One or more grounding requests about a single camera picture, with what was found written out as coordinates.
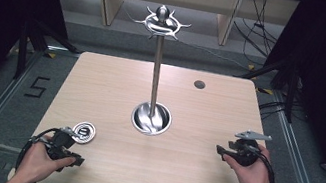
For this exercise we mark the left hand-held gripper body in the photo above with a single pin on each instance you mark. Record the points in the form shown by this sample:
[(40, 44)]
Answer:
[(60, 142)]

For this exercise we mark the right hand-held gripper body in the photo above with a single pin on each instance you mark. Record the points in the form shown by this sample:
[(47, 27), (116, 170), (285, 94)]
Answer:
[(246, 150)]

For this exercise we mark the round silver metal utensil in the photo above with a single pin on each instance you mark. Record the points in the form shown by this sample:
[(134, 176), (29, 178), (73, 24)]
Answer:
[(84, 131)]

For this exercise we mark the person's right hand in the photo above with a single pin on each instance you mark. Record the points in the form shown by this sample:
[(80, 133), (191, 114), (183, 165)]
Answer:
[(250, 178)]

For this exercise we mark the person's left hand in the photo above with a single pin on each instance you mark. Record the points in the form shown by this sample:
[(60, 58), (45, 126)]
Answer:
[(36, 164)]

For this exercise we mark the black metal stand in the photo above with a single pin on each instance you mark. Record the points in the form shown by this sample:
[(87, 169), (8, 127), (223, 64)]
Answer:
[(282, 82), (35, 38)]

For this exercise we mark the silver metal hook stand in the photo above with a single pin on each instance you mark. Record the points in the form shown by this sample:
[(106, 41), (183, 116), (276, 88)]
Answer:
[(156, 70)]

